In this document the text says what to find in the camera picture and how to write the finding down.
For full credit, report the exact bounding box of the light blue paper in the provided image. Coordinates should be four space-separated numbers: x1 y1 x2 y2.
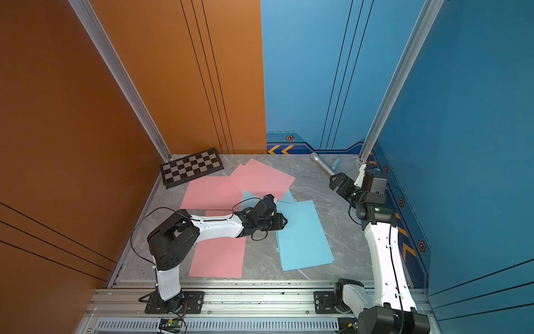
239 190 296 210
276 200 334 271

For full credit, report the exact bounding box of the pink paper small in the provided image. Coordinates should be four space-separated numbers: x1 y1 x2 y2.
230 159 296 200

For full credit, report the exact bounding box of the pink paper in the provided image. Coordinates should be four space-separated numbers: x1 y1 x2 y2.
189 210 246 278
180 176 243 210

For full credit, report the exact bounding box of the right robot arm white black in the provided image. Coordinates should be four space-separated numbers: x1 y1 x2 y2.
330 169 431 333

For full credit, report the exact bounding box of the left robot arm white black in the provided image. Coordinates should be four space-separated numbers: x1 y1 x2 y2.
147 194 288 313

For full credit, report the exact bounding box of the small teal block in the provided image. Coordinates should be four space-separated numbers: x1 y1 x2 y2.
332 158 341 171

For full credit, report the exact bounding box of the silver microphone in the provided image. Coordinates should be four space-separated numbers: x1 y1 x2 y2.
310 153 335 176

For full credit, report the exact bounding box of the black white checkerboard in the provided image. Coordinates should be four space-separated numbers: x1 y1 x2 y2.
160 148 224 189

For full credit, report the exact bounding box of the left green circuit board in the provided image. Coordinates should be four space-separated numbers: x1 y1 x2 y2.
157 318 186 334

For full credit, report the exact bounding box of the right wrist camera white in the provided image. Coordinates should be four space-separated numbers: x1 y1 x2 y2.
354 164 367 187

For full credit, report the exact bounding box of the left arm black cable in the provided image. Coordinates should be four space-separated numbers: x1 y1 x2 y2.
130 195 264 267

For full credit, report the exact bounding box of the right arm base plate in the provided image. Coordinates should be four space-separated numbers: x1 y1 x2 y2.
314 289 374 316

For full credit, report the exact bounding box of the aluminium rail frame front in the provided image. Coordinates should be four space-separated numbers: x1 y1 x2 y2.
76 279 357 333

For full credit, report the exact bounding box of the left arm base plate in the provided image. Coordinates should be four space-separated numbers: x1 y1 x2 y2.
139 291 204 315

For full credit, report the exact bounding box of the right aluminium corner post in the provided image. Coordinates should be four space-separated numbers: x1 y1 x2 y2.
360 0 444 164

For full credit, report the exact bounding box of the aluminium corner post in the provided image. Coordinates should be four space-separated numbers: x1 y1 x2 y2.
360 0 444 164
69 0 172 161

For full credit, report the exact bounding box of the left aluminium corner post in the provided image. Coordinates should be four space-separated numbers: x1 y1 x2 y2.
69 0 172 161

